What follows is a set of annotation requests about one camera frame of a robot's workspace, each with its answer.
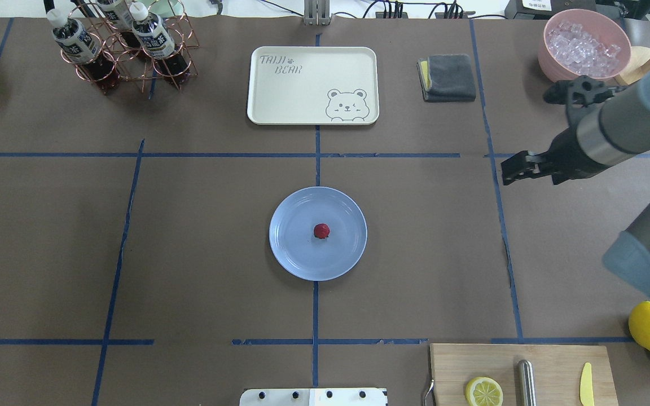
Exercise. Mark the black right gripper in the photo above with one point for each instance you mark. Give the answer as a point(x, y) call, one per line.
point(566, 154)

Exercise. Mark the red strawberry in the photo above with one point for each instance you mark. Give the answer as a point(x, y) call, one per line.
point(322, 231)

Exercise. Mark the blue plate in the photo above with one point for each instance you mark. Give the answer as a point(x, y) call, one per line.
point(291, 234)

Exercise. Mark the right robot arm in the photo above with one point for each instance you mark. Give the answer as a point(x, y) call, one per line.
point(607, 134)

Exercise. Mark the grey folded cloth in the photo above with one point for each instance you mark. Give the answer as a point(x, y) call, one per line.
point(447, 78)

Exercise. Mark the pink bowl of ice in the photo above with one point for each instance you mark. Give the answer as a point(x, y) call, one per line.
point(581, 42)

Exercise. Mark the tea bottle white cap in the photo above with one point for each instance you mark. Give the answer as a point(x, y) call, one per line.
point(82, 49)

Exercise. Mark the wooden stand with paper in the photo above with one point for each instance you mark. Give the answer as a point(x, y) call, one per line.
point(637, 66)

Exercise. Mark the wooden cutting board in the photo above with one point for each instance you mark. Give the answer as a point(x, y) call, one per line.
point(552, 371)

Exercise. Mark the lemon half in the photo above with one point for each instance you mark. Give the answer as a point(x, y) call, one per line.
point(483, 390)

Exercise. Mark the metal rod black cap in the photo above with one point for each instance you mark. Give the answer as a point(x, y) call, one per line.
point(527, 382)

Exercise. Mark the yellow plastic knife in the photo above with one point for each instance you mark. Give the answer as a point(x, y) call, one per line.
point(586, 392)

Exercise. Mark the cream bear tray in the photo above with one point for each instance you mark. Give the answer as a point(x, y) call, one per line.
point(307, 85)

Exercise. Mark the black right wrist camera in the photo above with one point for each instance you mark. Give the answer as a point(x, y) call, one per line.
point(580, 96)

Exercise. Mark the copper wire bottle rack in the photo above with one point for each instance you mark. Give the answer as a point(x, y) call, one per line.
point(134, 64)

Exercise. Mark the aluminium frame post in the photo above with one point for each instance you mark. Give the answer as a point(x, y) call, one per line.
point(317, 12)

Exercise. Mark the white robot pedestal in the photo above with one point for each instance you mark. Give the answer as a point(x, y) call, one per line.
point(316, 396)

